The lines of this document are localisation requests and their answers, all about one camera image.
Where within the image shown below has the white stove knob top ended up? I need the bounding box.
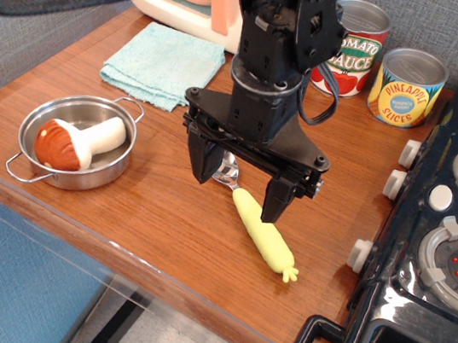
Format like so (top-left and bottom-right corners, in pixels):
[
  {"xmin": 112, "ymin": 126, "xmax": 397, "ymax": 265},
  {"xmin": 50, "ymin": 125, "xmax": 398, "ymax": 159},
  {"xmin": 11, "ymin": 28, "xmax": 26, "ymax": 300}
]
[{"xmin": 398, "ymin": 139, "xmax": 422, "ymax": 170}]

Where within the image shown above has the white stove knob middle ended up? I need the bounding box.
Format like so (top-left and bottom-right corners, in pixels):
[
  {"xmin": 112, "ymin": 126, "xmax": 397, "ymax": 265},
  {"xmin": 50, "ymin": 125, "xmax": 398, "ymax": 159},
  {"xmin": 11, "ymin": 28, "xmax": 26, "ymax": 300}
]
[{"xmin": 382, "ymin": 170, "xmax": 407, "ymax": 201}]

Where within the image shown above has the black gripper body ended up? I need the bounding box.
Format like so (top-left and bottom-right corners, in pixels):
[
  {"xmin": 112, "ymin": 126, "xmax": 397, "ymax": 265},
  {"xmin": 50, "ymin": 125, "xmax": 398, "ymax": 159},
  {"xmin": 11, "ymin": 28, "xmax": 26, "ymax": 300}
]
[{"xmin": 184, "ymin": 82, "xmax": 330, "ymax": 198}]

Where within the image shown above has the small steel pot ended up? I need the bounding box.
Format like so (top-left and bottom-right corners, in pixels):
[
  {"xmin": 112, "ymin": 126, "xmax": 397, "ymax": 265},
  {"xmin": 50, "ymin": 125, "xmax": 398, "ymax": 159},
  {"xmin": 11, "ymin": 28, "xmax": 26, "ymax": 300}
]
[{"xmin": 5, "ymin": 95, "xmax": 145, "ymax": 191}]

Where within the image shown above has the pineapple slices can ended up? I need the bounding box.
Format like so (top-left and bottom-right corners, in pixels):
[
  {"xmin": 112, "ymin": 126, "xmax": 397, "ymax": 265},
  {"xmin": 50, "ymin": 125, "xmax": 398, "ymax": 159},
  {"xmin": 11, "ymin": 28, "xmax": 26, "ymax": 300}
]
[{"xmin": 367, "ymin": 48, "xmax": 449, "ymax": 128}]

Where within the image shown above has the white stove knob bottom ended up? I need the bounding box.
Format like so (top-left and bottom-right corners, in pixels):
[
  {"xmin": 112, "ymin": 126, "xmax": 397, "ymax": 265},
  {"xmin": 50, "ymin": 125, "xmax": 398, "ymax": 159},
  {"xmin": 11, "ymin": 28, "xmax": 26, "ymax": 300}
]
[{"xmin": 346, "ymin": 239, "xmax": 374, "ymax": 274}]

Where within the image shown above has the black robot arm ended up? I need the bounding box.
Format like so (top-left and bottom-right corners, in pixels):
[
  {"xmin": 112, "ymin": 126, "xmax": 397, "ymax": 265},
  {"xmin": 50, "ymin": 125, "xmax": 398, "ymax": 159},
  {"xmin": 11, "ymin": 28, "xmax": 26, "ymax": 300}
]
[{"xmin": 184, "ymin": 0, "xmax": 347, "ymax": 224}]

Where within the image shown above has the plush brown mushroom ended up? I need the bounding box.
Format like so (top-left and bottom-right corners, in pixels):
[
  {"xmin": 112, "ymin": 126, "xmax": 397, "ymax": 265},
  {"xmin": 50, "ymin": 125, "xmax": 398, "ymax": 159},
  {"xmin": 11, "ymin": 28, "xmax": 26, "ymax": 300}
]
[{"xmin": 33, "ymin": 117, "xmax": 127, "ymax": 172}]

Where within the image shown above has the teal toy microwave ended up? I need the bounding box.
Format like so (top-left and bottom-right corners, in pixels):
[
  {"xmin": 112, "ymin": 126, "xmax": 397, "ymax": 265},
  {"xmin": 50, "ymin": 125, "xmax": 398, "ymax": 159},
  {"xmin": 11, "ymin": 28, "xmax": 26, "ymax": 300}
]
[{"xmin": 133, "ymin": 0, "xmax": 242, "ymax": 53}]

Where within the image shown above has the spoon with yellow-green handle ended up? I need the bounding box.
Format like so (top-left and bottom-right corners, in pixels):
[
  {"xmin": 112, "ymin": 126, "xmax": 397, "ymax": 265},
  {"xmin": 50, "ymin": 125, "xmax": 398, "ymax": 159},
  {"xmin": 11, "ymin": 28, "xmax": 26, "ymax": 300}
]
[{"xmin": 212, "ymin": 150, "xmax": 299, "ymax": 283}]

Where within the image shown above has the tomato sauce can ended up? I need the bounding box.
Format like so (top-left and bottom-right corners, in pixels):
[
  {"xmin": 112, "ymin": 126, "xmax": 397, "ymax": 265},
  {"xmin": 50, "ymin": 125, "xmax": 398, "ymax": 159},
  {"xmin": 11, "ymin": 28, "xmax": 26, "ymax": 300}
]
[{"xmin": 327, "ymin": 0, "xmax": 391, "ymax": 97}]

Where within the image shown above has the white stove knob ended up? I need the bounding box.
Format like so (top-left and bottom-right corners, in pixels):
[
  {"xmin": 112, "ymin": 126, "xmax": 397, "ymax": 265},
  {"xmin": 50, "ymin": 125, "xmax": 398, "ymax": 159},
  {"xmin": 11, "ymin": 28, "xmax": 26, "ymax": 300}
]
[
  {"xmin": 346, "ymin": 239, "xmax": 374, "ymax": 274},
  {"xmin": 382, "ymin": 170, "xmax": 407, "ymax": 201},
  {"xmin": 398, "ymin": 139, "xmax": 422, "ymax": 170}
]

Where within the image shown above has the light blue towel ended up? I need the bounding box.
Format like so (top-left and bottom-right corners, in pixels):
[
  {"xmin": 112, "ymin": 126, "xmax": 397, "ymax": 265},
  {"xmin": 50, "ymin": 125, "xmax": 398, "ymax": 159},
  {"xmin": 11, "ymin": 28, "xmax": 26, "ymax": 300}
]
[{"xmin": 100, "ymin": 22, "xmax": 226, "ymax": 112}]

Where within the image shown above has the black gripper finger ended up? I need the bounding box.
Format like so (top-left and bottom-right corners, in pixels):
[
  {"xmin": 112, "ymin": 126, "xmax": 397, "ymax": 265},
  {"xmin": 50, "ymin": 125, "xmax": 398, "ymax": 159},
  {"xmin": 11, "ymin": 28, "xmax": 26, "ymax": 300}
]
[
  {"xmin": 261, "ymin": 177, "xmax": 296, "ymax": 224},
  {"xmin": 187, "ymin": 126, "xmax": 224, "ymax": 184}
]

